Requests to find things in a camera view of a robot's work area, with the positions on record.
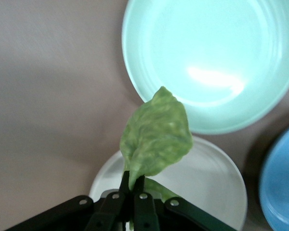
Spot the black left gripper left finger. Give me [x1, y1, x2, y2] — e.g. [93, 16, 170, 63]
[2, 170, 131, 231]

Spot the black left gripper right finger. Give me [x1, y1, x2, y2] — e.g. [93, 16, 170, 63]
[131, 174, 235, 231]

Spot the green lettuce leaf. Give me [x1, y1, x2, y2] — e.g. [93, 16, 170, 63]
[119, 85, 195, 203]

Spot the pale pink plate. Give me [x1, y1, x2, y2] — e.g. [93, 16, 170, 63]
[88, 136, 248, 231]

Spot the blue plate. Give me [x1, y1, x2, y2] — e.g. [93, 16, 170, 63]
[259, 121, 289, 231]

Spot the mint green plate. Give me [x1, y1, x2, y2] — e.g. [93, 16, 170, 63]
[121, 0, 289, 135]

